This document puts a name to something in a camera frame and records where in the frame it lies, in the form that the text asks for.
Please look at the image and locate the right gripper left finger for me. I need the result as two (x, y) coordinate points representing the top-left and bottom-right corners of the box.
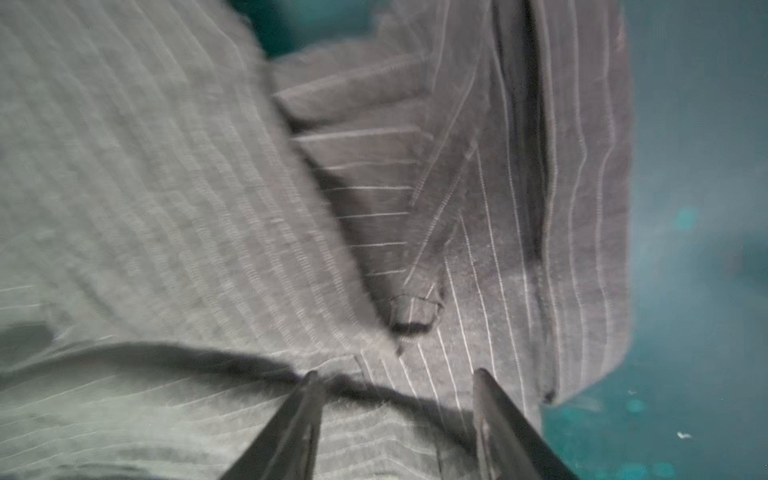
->
(221, 371), (326, 480)

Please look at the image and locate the dark grey pinstripe shirt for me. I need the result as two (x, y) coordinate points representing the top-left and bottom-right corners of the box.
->
(1, 1), (632, 479)

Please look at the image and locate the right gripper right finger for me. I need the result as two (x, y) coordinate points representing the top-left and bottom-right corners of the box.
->
(473, 368), (577, 480)

